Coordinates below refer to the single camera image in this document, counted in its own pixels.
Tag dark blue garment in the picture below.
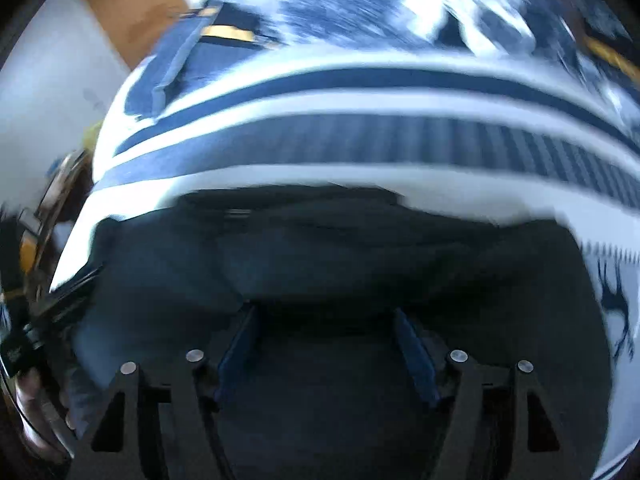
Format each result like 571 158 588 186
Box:
50 184 618 480

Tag wooden door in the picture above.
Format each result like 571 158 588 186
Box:
80 0 201 72

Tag blue striped garment yellow trim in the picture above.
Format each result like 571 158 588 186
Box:
122 0 640 126

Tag person's left hand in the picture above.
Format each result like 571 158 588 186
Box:
14 367 76 461

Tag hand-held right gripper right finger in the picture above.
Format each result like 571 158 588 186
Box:
391 306 595 480

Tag white blue striped blanket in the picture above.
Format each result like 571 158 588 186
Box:
49 0 640 480

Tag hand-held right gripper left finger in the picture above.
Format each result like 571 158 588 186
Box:
67 305 262 480

